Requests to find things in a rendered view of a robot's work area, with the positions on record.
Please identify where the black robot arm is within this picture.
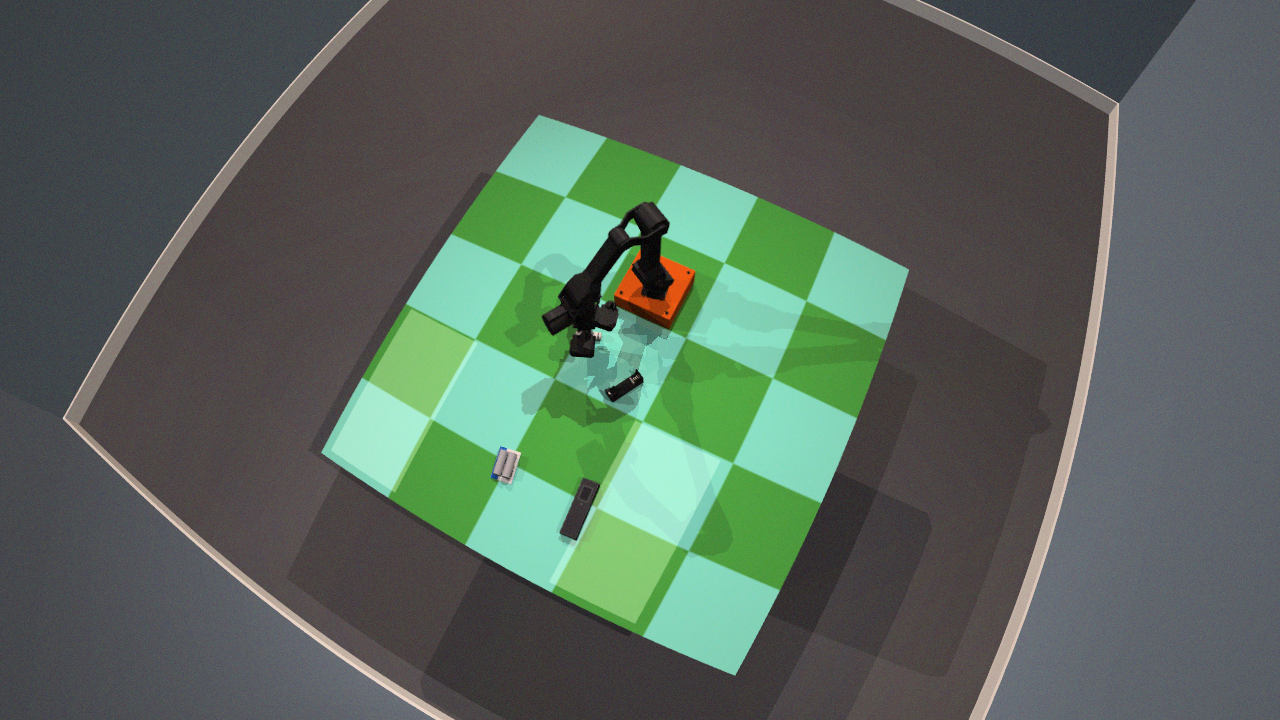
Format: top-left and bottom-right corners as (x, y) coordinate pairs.
(541, 201), (675, 334)

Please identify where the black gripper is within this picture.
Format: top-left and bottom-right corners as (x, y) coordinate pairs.
(570, 304), (596, 357)

